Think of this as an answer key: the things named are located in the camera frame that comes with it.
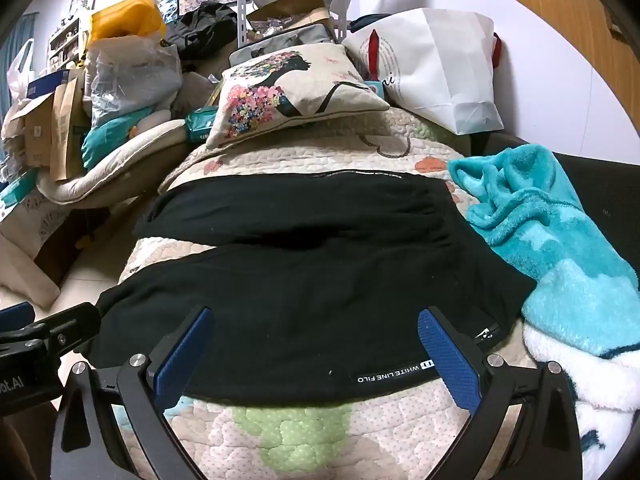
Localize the teal cloth bundle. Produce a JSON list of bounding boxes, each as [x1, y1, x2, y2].
[[81, 107, 161, 168]]

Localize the black pants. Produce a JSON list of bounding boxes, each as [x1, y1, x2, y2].
[[82, 170, 538, 403]]

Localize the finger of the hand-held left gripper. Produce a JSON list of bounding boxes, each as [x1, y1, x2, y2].
[[0, 302, 36, 333], [0, 302, 101, 356]]

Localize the white metal shelf rack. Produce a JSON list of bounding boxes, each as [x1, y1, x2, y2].
[[237, 0, 361, 51]]

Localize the white paper bag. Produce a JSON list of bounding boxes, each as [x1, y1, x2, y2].
[[342, 7, 505, 136]]

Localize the white plastic bag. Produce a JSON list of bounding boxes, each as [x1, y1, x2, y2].
[[6, 37, 36, 101]]

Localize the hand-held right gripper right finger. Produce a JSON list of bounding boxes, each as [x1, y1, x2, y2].
[[417, 306, 586, 480]]

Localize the brown paper bag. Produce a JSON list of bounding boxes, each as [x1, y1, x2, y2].
[[50, 77, 86, 181]]

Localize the teal and white fleece blanket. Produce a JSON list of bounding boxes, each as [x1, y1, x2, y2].
[[447, 144, 640, 480]]

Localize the heart print quilt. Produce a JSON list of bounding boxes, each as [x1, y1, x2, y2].
[[112, 107, 538, 480]]

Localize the teal wipes packet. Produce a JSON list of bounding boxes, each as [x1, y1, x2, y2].
[[185, 107, 221, 143]]

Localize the white bookshelf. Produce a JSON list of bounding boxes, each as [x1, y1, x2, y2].
[[47, 12, 93, 68]]

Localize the black bag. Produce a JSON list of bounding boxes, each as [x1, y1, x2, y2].
[[165, 1, 240, 61]]

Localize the floral print pillow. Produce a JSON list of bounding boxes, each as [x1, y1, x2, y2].
[[205, 44, 391, 150]]

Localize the blue box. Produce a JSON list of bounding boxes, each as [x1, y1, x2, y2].
[[27, 69, 71, 98]]

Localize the grey printed cushion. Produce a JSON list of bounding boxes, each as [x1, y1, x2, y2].
[[229, 24, 336, 68]]

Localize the teal tissue packet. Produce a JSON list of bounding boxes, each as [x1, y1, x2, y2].
[[0, 167, 38, 206]]

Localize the clear plastic bag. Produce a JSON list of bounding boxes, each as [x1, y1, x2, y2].
[[82, 37, 183, 128]]

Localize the yellow bag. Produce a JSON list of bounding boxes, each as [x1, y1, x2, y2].
[[90, 0, 167, 41]]

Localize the cream printed cushion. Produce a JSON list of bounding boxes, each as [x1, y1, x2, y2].
[[0, 190, 76, 311]]

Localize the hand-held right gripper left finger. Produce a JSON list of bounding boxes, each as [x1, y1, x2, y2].
[[50, 306, 214, 480]]

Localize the wooden door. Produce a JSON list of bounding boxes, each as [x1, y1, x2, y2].
[[430, 0, 640, 96]]

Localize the open cardboard box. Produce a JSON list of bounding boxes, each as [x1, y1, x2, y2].
[[247, 0, 331, 23]]

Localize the cream padded cushion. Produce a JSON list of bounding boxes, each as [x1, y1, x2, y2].
[[37, 117, 201, 206]]

